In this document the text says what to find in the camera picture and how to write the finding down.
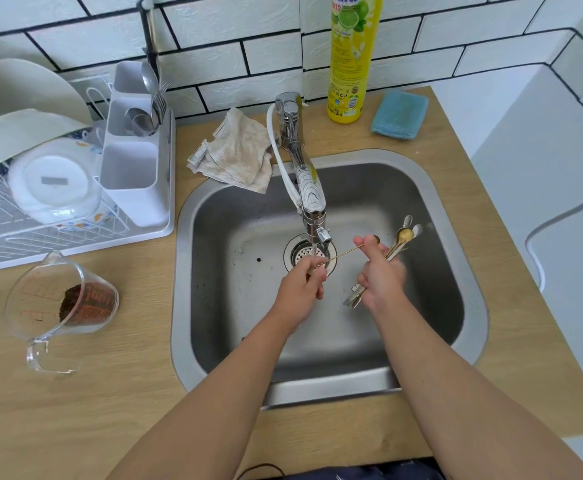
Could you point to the white floral print bowl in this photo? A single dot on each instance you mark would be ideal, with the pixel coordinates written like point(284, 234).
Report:
point(54, 204)

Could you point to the person's left hand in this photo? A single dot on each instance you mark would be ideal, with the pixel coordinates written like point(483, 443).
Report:
point(299, 294)

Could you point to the beige rag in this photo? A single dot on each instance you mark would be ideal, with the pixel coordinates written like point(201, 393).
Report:
point(236, 149)

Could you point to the steel fork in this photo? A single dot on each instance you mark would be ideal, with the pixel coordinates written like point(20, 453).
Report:
point(160, 104)

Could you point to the navy patterned shorts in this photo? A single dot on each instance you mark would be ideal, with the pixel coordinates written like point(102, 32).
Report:
point(371, 470)

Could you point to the white plate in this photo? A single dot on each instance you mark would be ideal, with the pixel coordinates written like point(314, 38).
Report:
point(31, 84)

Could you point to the person's left forearm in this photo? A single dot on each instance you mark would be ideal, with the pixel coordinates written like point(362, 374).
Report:
point(201, 414)

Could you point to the white cutlery holder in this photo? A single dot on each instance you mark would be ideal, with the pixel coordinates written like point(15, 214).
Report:
point(134, 202)

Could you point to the steel sink drain strainer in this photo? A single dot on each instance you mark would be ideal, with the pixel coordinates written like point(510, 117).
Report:
point(299, 254)

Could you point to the steel ladle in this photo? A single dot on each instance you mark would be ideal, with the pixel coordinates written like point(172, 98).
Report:
point(139, 122)

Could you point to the person's right forearm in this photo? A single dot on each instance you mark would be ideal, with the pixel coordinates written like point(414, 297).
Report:
point(476, 409)

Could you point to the clear measuring jug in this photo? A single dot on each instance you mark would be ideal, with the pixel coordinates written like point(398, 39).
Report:
point(26, 294)

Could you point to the blue sponge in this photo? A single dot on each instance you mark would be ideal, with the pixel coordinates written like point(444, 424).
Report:
point(400, 114)

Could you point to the long silver spoon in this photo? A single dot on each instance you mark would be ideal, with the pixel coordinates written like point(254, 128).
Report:
point(408, 220)

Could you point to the brown coffee grounds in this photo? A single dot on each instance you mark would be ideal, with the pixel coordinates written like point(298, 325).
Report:
point(70, 302)

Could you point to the white dish rack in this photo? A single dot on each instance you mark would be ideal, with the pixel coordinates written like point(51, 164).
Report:
point(131, 239)

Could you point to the yellow dish soap bottle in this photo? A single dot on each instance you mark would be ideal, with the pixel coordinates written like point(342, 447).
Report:
point(351, 59)

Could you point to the person's right hand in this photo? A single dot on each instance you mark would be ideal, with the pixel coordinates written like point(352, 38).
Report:
point(386, 284)

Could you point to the chrome faucet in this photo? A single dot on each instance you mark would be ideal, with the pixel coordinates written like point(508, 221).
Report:
point(289, 117)

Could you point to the stainless steel sink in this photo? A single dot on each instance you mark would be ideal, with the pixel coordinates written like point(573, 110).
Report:
point(421, 204)

